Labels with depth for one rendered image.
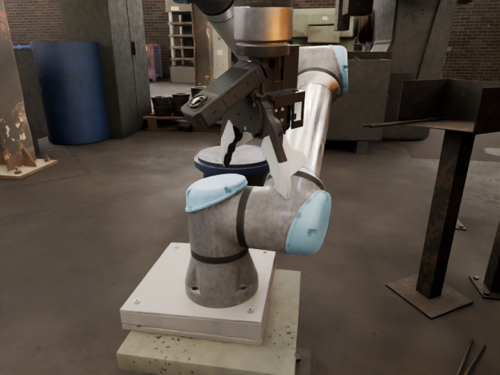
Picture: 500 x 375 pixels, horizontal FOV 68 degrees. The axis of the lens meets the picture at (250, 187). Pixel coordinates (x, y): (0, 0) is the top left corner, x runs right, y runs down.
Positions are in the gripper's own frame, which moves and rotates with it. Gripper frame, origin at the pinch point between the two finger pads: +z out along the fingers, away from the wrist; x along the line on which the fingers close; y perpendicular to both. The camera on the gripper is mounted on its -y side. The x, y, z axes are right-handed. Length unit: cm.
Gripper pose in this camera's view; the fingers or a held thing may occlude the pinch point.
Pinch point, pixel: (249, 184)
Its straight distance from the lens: 56.4
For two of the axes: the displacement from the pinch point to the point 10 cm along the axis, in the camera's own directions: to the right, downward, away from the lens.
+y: 7.9, -2.7, 5.5
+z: 0.0, 9.0, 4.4
